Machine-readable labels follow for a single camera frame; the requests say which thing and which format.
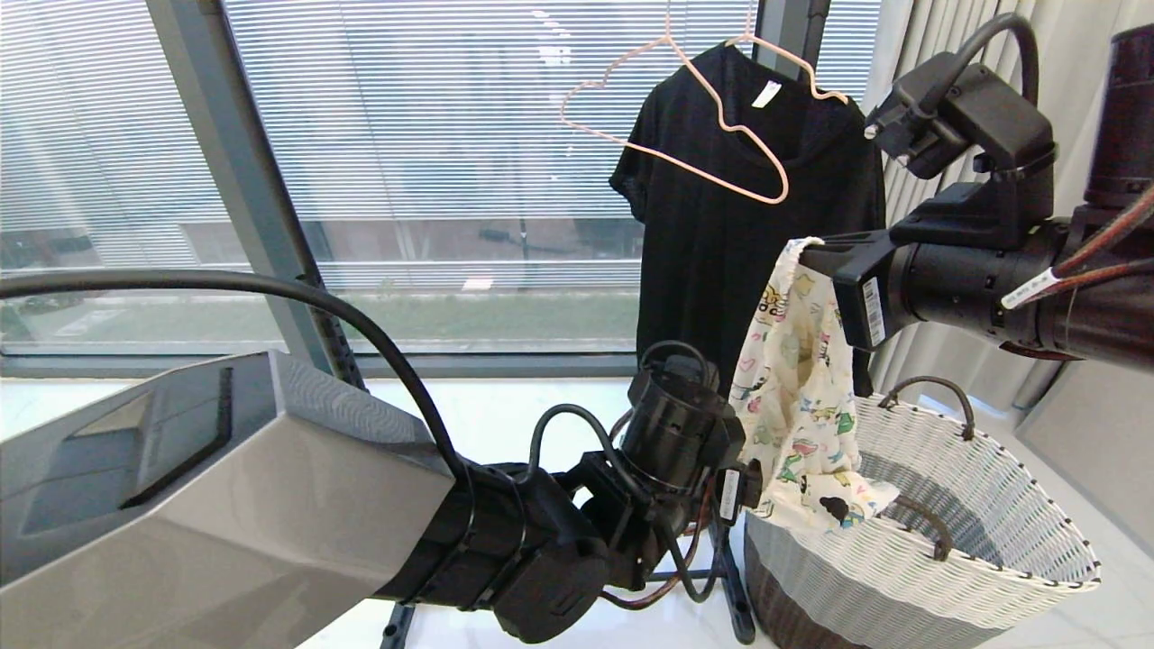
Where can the black clothes rack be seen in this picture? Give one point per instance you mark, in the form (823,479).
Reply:
(347,361)

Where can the window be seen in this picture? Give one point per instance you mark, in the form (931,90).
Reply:
(406,135)

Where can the pink clothes hanger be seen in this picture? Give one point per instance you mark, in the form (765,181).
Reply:
(793,61)
(783,185)

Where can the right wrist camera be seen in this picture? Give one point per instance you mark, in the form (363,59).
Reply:
(992,117)

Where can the beige curtain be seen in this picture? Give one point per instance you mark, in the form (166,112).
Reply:
(1064,27)

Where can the cream printed garment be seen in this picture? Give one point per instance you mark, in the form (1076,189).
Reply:
(802,406)

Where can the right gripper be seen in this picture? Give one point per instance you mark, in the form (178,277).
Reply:
(956,284)

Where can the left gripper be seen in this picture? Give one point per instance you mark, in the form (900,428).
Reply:
(737,491)

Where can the white laundry basket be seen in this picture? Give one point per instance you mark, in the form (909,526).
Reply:
(902,568)

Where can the black garment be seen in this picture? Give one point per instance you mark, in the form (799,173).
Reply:
(703,252)

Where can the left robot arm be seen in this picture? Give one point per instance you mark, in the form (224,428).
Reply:
(225,487)

